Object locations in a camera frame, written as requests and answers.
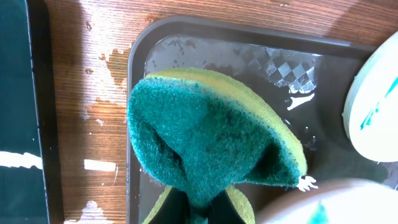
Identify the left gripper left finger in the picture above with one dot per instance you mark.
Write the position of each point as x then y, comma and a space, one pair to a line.
172, 207

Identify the white plate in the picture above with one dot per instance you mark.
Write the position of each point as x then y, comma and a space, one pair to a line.
370, 111
337, 201

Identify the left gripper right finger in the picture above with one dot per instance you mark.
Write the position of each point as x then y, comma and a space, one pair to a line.
222, 211

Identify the dark grey serving tray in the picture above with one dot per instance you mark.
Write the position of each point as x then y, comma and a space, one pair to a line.
305, 79

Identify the green and yellow sponge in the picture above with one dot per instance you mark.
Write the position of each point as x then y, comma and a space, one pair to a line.
201, 131

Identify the black rectangular sponge tray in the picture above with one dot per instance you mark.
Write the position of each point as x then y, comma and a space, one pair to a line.
31, 187

